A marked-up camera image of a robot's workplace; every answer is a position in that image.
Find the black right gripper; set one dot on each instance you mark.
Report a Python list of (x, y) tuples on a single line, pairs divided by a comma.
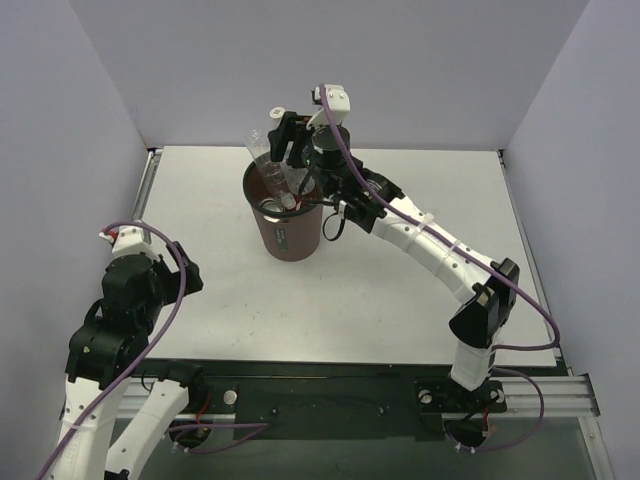
[(284, 135)]

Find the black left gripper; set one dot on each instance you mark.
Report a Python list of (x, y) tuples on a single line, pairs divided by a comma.
[(176, 267)]

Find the clear ribbed plastic bottle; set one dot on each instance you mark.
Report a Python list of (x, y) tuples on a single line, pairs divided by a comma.
[(257, 143)]

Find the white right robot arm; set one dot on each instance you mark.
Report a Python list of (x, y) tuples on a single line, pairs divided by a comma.
[(483, 286)]

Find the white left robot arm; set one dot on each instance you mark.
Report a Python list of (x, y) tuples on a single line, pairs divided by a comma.
[(103, 354)]

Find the brown cylindrical waste bin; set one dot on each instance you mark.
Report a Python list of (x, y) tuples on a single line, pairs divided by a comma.
[(289, 236)]

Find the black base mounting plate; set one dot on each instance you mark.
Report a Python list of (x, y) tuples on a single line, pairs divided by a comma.
[(342, 401)]

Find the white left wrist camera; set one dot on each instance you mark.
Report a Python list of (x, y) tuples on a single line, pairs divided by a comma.
[(129, 240)]

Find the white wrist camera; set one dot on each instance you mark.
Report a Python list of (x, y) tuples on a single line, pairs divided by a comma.
[(334, 106), (129, 240)]

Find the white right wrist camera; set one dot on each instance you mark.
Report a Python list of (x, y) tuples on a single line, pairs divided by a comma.
[(334, 106)]

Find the aluminium frame rail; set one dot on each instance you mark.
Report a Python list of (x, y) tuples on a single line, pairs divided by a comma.
[(564, 397)]

